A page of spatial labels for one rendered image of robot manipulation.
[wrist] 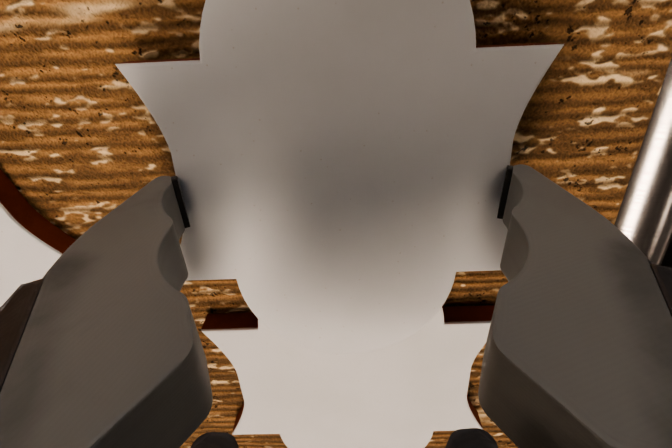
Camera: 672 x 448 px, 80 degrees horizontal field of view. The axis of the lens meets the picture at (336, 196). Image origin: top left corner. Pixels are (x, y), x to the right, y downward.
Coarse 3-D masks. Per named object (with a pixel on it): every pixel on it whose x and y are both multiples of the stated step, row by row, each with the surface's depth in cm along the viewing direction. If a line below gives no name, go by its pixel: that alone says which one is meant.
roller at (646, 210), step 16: (656, 112) 14; (656, 128) 14; (656, 144) 15; (640, 160) 15; (656, 160) 15; (640, 176) 15; (656, 176) 15; (640, 192) 16; (656, 192) 16; (624, 208) 16; (640, 208) 16; (656, 208) 16; (624, 224) 16; (640, 224) 16; (656, 224) 16; (640, 240) 17; (656, 240) 17; (656, 256) 17
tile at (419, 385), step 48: (240, 336) 16; (432, 336) 16; (480, 336) 16; (240, 384) 17; (288, 384) 17; (336, 384) 17; (384, 384) 17; (432, 384) 17; (240, 432) 19; (288, 432) 19; (336, 432) 19; (384, 432) 19; (432, 432) 19
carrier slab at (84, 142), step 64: (0, 0) 11; (64, 0) 11; (128, 0) 11; (192, 0) 11; (512, 0) 11; (576, 0) 11; (640, 0) 11; (0, 64) 12; (64, 64) 12; (576, 64) 12; (640, 64) 12; (0, 128) 13; (64, 128) 13; (128, 128) 13; (576, 128) 13; (640, 128) 13; (64, 192) 14; (128, 192) 14; (576, 192) 14
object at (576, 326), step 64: (512, 192) 11; (512, 256) 9; (576, 256) 8; (640, 256) 8; (512, 320) 6; (576, 320) 6; (640, 320) 6; (512, 384) 6; (576, 384) 5; (640, 384) 5
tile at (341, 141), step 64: (256, 0) 10; (320, 0) 10; (384, 0) 10; (448, 0) 10; (128, 64) 11; (192, 64) 11; (256, 64) 11; (320, 64) 11; (384, 64) 11; (448, 64) 11; (512, 64) 11; (192, 128) 11; (256, 128) 11; (320, 128) 11; (384, 128) 11; (448, 128) 11; (512, 128) 11; (192, 192) 12; (256, 192) 12; (320, 192) 12; (384, 192) 12; (448, 192) 12; (192, 256) 13; (256, 256) 13; (320, 256) 13; (384, 256) 13; (448, 256) 13; (320, 320) 14; (384, 320) 14
